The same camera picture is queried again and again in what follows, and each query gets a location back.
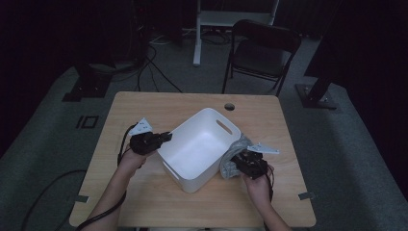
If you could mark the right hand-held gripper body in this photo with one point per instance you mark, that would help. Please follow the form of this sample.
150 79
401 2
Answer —
253 165

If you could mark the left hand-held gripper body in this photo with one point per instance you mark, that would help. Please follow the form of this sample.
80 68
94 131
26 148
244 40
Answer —
144 142

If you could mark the grey fluffy towel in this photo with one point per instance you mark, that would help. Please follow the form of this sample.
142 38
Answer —
229 160

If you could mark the white plastic bin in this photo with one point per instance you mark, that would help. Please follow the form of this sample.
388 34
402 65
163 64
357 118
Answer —
198 150

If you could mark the person's left hand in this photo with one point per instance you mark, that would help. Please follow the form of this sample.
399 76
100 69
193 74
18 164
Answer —
130 163

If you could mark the person's right hand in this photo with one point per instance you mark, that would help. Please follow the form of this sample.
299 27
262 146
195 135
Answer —
258 191

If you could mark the black stand with flat base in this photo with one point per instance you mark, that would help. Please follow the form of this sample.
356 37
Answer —
88 85

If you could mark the black folding chair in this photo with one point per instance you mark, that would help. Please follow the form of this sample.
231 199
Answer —
263 57

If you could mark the white metal stand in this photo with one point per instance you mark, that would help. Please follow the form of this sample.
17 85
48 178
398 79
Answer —
221 19

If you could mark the black slanted post with base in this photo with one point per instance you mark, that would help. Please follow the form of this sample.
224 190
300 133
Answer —
317 94

